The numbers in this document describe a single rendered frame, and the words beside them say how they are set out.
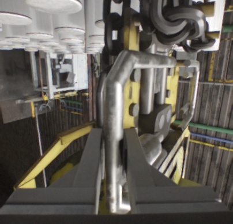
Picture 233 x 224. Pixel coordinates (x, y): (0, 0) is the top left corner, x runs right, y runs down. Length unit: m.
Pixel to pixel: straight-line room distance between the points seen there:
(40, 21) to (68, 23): 0.28
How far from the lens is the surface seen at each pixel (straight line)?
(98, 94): 0.24
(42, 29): 1.18
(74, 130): 0.40
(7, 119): 7.50
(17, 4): 0.79
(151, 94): 0.29
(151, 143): 0.20
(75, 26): 0.95
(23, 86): 7.58
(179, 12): 0.21
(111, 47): 0.26
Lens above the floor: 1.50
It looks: 15 degrees up
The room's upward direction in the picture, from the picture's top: 179 degrees counter-clockwise
